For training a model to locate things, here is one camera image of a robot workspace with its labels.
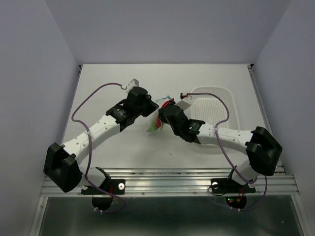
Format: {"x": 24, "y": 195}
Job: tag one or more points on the red toy chili pepper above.
{"x": 158, "y": 120}

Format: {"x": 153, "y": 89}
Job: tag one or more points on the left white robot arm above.
{"x": 62, "y": 161}

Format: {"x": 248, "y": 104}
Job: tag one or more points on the white perforated plastic basket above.
{"x": 214, "y": 104}

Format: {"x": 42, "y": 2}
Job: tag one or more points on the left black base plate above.
{"x": 113, "y": 186}

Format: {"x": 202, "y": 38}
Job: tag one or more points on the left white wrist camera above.
{"x": 131, "y": 84}

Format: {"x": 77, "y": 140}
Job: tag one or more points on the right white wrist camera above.
{"x": 185, "y": 101}

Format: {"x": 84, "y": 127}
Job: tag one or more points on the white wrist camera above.
{"x": 185, "y": 101}
{"x": 131, "y": 84}

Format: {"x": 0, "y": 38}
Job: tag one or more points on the clear zip top bag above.
{"x": 159, "y": 102}

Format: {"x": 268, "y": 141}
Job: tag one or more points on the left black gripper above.
{"x": 152, "y": 106}

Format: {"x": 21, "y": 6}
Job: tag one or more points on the green toy pepper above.
{"x": 153, "y": 127}

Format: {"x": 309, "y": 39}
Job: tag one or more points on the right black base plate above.
{"x": 227, "y": 186}

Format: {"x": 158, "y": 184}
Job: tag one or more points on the aluminium frame rail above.
{"x": 181, "y": 182}

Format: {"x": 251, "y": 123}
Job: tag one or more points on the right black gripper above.
{"x": 161, "y": 112}

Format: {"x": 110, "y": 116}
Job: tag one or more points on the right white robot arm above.
{"x": 260, "y": 147}

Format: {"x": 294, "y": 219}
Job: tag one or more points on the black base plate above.
{"x": 227, "y": 186}
{"x": 113, "y": 186}

